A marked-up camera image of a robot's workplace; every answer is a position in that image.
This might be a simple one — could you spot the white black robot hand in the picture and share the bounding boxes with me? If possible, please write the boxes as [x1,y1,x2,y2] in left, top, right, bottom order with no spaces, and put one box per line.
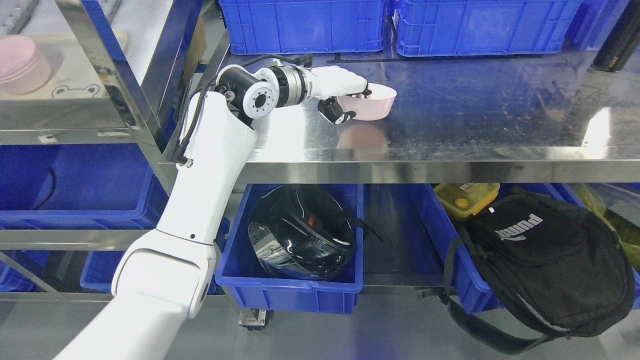
[304,65,371,125]

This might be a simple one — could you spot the pink bowl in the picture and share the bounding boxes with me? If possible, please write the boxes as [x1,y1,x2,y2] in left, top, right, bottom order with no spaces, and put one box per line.
[337,83,398,121]

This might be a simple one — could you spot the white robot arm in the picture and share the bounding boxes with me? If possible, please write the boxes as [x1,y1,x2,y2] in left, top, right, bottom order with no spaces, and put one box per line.
[56,64,280,360]

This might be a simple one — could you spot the steel shelf rack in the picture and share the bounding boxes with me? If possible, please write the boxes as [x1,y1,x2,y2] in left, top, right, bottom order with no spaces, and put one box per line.
[0,0,206,303]

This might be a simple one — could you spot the blue bin left shelf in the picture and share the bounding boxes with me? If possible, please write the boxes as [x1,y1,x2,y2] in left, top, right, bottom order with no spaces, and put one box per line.
[0,250,51,293]

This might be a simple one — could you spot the blue crate top left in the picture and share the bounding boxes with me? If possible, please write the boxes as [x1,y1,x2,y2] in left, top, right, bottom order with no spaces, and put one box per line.
[219,0,387,55]

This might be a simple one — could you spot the blue crate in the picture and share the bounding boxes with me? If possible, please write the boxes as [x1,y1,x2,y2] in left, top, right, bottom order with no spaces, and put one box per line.
[219,0,387,55]
[393,0,582,57]

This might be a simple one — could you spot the blue crate top right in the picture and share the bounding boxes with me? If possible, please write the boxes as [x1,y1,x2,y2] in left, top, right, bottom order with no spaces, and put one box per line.
[393,0,582,57]

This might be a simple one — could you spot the black motorcycle helmet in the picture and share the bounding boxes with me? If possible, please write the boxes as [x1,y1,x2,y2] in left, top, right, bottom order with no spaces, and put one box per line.
[247,184,380,281]

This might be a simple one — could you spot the yellow lunch box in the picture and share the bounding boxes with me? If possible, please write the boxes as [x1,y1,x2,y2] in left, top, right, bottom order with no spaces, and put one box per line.
[434,183,501,221]

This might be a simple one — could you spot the blue bin with helmet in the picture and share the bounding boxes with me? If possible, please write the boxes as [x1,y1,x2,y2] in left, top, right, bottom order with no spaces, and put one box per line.
[214,183,365,315]

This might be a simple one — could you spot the steel table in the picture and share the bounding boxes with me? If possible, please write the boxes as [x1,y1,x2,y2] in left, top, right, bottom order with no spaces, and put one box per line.
[236,47,639,191]

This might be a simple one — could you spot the cream frog tray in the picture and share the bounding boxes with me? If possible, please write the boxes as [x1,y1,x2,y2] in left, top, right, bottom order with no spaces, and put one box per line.
[1,33,106,101]

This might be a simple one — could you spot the blue bin under backpack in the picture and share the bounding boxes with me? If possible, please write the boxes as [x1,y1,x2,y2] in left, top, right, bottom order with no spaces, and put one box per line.
[413,184,639,314]

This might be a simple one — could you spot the black puma backpack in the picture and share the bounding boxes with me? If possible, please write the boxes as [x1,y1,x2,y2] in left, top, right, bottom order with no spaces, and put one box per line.
[439,188,636,354]

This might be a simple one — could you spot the stacked pink bowls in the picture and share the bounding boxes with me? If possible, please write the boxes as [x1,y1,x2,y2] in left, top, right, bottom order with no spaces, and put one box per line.
[0,35,51,95]

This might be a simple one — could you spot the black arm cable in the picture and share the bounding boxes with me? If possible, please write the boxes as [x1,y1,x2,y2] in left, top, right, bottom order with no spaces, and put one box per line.
[168,53,314,168]

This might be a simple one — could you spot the blue bin with cable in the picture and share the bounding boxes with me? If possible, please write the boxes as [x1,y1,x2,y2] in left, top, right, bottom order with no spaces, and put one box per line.
[0,143,169,230]

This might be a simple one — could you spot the black cable in bin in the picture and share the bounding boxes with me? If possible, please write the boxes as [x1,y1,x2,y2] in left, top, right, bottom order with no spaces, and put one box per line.
[32,167,57,211]

